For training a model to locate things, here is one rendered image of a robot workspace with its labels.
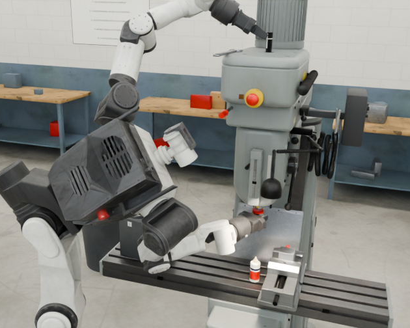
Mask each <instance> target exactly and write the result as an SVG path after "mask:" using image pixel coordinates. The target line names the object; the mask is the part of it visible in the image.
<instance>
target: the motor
mask: <svg viewBox="0 0 410 328"><path fill-rule="evenodd" d="M307 6H308V0H258V1H257V13H256V25H257V26H259V28H261V29H262V30H263V31H265V32H266V33H273V41H272V49H303V48H304V43H305V42H304V40H305V27H306V20H307ZM255 38H256V40H255V44H254V45H255V46H256V47H257V48H266V39H265V40H264V39H263V38H260V37H259V36H256V35H255Z"/></svg>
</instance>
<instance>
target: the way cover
mask: <svg viewBox="0 0 410 328"><path fill-rule="evenodd" d="M263 209H264V216H265V215H268V219H267V221H266V228H264V229H262V230H261V231H256V232H254V233H252V234H251V233H250V234H249V235H248V236H247V237H246V238H243V239H241V240H240V241H238V242H236V244H234V248H235V251H234V252H233V253H231V254H229V256H233V257H238V258H244V259H249V260H254V258H255V256H256V257H257V260H258V261H260V262H267V263H269V259H270V258H271V257H273V249H274V247H276V248H277V247H279V248H280V247H282V246H283V247H286V245H289V246H290V248H292V249H295V250H296V251H299V244H300V238H301V229H302V223H303V214H304V212H302V211H297V210H293V211H292V210H290V211H287V210H285V209H283V208H274V207H272V209H270V208H269V206H264V208H263ZM252 210H253V206H251V205H249V204H246V203H242V202H239V203H238V211H237V216H238V214H239V213H240V212H243V211H246V212H249V213H252ZM287 224H288V225H287ZM294 236H295V237H294ZM249 244H250V245H249ZM278 245H279V246H278ZM272 247H273V248H272ZM258 257H259V258H258Z"/></svg>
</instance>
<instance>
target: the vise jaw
mask: <svg viewBox="0 0 410 328"><path fill-rule="evenodd" d="M300 270H301V262H294V261H289V260H283V259H279V258H272V257H271V258H270V259H269V263H268V267H267V272H268V273H273V274H277V275H283V276H287V277H293V278H297V279H298V278H299V274H300Z"/></svg>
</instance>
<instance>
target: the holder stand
mask: <svg viewBox="0 0 410 328"><path fill-rule="evenodd" d="M142 218H143V216H142V215H141V214H140V215H136V216H133V217H130V218H127V219H124V220H122V221H119V231H120V253H121V254H123V255H126V256H130V257H132V258H136V259H138V260H140V257H139V252H138V249H137V248H138V244H137V240H138V239H139V238H140V237H141V236H142V234H143V230H142V223H141V219H142Z"/></svg>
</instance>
